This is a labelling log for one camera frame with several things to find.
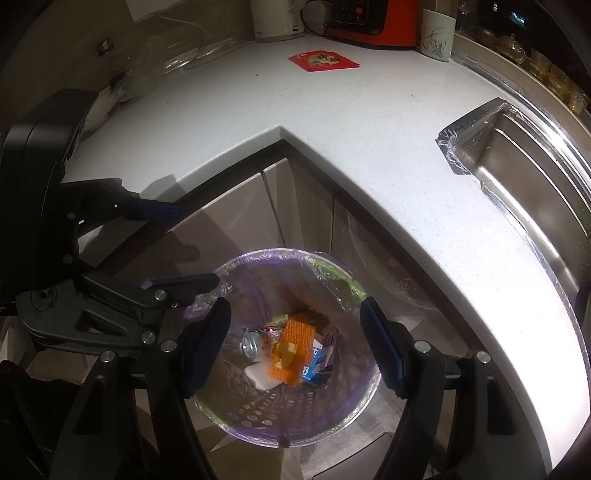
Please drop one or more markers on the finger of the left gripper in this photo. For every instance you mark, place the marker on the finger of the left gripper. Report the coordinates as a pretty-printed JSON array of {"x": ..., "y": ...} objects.
[{"x": 179, "y": 290}]

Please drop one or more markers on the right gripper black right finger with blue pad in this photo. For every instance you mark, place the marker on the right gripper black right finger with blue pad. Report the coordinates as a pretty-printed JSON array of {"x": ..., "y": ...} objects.
[{"x": 392, "y": 355}]

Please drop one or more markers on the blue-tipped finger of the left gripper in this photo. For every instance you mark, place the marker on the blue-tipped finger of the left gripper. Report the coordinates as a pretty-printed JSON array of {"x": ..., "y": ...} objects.
[{"x": 138, "y": 209}]

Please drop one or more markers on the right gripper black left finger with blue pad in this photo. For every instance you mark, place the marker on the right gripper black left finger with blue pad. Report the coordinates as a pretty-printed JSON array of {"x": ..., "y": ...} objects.
[{"x": 169, "y": 379}]

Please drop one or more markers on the orange peel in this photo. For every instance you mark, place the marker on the orange peel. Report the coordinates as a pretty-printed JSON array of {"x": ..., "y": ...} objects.
[{"x": 283, "y": 354}]

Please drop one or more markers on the orange foam fruit net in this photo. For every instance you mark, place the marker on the orange foam fruit net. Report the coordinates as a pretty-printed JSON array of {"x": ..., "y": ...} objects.
[{"x": 301, "y": 331}]

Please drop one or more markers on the crushed metal can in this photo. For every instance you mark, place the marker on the crushed metal can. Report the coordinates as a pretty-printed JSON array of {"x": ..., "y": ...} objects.
[{"x": 252, "y": 344}]

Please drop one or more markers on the round bin purple liner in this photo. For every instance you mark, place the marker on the round bin purple liner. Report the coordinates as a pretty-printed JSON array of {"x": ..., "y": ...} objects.
[{"x": 239, "y": 396}]

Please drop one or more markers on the green white snack bag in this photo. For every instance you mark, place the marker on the green white snack bag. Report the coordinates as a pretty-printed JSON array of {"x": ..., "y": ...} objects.
[{"x": 279, "y": 321}]

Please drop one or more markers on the grey cabinet doors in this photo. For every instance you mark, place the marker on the grey cabinet doors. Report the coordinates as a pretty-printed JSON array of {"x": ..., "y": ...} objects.
[{"x": 278, "y": 198}]

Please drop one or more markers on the white blue alcohol wipe packet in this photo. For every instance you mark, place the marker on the white blue alcohol wipe packet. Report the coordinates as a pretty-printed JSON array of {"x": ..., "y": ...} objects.
[{"x": 318, "y": 371}]

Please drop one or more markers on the clear plastic bag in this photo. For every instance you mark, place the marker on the clear plastic bag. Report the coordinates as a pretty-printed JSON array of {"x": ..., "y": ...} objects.
[{"x": 138, "y": 69}]

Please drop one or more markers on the red snack wrapper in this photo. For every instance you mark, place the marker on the red snack wrapper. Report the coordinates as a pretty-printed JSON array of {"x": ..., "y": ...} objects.
[{"x": 321, "y": 61}]

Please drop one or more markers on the white electric kettle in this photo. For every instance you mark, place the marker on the white electric kettle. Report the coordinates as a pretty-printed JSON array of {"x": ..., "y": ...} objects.
[{"x": 277, "y": 20}]

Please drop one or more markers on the stainless steel sink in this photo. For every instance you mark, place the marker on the stainless steel sink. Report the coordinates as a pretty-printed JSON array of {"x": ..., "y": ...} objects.
[{"x": 522, "y": 167}]

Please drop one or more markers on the red black rice cooker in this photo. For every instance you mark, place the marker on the red black rice cooker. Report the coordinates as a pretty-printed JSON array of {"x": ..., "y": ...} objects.
[{"x": 377, "y": 24}]

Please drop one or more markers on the white ceramic utensil cup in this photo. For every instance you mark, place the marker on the white ceramic utensil cup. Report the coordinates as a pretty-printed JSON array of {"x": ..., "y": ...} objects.
[{"x": 437, "y": 35}]

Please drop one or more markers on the glass teapot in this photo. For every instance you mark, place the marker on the glass teapot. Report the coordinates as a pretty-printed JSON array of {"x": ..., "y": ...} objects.
[{"x": 509, "y": 47}]

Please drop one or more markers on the white wall outlet box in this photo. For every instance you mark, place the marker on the white wall outlet box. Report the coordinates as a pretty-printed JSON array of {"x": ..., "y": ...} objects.
[{"x": 139, "y": 9}]

